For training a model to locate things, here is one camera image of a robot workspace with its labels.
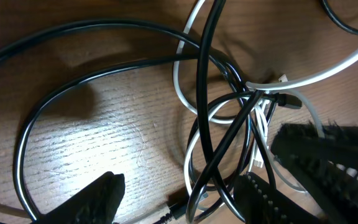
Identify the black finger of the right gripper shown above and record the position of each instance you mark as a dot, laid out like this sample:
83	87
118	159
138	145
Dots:
326	167

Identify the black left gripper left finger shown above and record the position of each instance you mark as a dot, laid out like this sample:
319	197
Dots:
96	203

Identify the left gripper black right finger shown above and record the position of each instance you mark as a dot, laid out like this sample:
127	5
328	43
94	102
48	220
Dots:
260	205

